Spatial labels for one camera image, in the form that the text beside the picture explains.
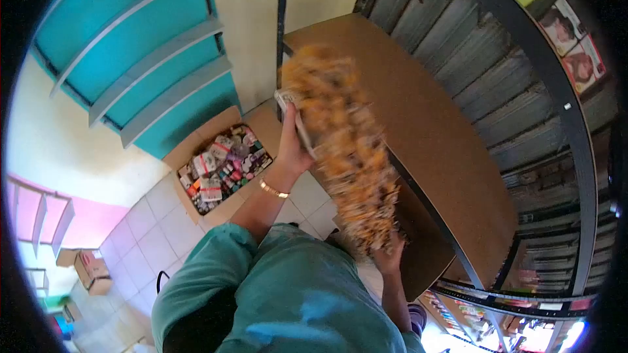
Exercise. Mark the orange curly hair packet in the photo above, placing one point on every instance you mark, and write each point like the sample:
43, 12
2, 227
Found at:
343, 147

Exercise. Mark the pink wall shelf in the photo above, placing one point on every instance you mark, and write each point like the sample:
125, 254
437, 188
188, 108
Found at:
44, 215

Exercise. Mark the person's right fingers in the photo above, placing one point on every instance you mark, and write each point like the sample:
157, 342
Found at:
398, 246

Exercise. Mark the teal wall shelf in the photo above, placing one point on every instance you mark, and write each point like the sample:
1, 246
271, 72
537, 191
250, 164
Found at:
147, 49

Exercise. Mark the person's body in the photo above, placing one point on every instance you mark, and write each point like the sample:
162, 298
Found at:
294, 294

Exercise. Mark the black metal shop shelf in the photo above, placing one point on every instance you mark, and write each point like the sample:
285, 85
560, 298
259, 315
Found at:
441, 147

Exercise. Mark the cardboard box of cosmetics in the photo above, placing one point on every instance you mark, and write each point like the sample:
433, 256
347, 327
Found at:
223, 169

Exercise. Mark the person's left hand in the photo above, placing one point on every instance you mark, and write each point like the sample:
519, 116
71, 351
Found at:
292, 152

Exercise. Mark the small red-printed cardboard box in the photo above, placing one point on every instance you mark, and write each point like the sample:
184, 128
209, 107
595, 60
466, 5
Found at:
91, 270

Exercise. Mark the person's right hand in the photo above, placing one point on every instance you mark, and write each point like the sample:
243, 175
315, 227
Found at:
390, 261

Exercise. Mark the person's left thumb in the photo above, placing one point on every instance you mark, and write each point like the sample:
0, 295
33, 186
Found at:
291, 120

